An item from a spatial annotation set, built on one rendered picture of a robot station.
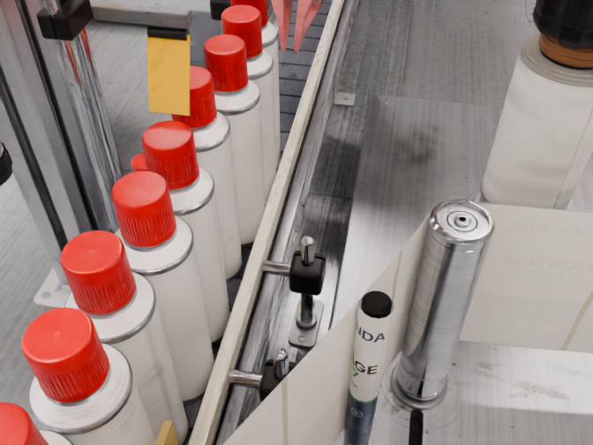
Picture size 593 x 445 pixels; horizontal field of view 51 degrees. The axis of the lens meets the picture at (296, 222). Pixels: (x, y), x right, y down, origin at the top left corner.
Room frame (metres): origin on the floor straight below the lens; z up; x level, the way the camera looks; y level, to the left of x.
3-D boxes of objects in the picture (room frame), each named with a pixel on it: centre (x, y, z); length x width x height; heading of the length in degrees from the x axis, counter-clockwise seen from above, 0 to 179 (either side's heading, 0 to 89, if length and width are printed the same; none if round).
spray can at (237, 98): (0.44, 0.06, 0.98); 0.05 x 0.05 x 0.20
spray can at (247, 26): (0.49, 0.05, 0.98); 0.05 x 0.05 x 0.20
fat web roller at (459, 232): (0.26, -0.10, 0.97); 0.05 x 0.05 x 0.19
